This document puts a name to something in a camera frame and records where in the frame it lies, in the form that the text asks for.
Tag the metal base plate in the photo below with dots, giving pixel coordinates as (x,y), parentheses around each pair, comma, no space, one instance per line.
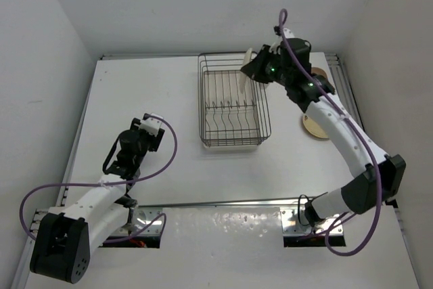
(293,228)
(141,217)

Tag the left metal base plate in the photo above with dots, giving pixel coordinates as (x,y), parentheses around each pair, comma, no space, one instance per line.
(141,217)

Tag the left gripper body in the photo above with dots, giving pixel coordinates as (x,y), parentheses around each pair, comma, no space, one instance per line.
(147,141)

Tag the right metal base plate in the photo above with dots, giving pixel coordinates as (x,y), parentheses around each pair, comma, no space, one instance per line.
(293,228)

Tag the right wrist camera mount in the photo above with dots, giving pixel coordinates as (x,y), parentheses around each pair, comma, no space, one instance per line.
(286,33)

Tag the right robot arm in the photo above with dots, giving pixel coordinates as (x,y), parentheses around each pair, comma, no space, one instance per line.
(376,175)

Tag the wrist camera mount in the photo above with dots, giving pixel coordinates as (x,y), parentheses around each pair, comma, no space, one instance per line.
(286,33)
(151,123)

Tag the yellow patterned round plate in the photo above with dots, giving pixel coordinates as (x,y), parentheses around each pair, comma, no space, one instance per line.
(312,128)

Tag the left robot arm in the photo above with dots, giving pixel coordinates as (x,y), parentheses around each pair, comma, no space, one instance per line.
(66,240)

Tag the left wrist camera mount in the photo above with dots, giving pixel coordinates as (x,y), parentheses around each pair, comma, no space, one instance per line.
(151,123)

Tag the wire dish rack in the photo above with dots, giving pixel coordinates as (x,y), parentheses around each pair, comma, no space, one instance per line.
(229,103)

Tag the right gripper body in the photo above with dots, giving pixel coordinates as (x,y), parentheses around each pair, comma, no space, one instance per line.
(277,73)

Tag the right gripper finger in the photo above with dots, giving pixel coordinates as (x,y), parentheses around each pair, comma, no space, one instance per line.
(256,69)
(266,50)

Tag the aluminium frame rail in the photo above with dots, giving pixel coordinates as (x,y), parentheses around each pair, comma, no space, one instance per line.
(343,86)

